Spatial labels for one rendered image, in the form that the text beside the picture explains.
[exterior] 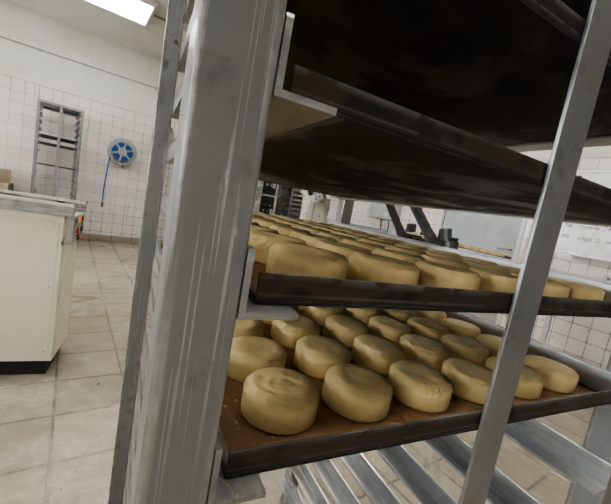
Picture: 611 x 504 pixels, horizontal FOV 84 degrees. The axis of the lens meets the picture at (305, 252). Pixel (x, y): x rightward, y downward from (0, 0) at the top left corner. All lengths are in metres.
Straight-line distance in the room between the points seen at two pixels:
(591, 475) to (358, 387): 0.33
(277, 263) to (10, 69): 6.27
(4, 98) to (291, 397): 6.24
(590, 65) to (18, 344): 2.25
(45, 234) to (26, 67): 4.53
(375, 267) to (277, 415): 0.11
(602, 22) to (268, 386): 0.31
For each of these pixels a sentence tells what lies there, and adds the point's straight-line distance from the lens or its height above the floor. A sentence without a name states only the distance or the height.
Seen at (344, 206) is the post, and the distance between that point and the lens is 0.88.
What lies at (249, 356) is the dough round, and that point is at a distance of 0.27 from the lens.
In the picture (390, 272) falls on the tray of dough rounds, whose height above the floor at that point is 1.06.
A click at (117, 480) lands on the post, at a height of 0.43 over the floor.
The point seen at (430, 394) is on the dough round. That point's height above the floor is 0.97.
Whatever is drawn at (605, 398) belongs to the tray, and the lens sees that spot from 0.47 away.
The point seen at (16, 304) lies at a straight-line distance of 2.18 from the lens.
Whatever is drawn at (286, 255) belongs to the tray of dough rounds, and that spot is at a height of 1.06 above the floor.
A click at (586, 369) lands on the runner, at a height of 0.97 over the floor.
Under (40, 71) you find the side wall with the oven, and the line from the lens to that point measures 6.40.
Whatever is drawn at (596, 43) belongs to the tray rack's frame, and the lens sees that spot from 0.32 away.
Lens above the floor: 1.09
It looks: 7 degrees down
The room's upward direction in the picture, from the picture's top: 10 degrees clockwise
